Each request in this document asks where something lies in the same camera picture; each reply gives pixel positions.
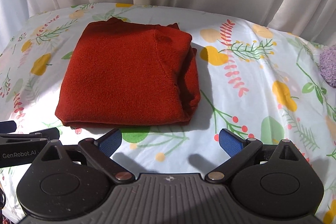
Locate red knit sweater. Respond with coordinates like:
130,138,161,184
55,18,201,127

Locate floral bed sheet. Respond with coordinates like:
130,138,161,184
1,3,335,223

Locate purple fuzzy cloth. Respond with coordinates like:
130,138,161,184
319,46,336,88

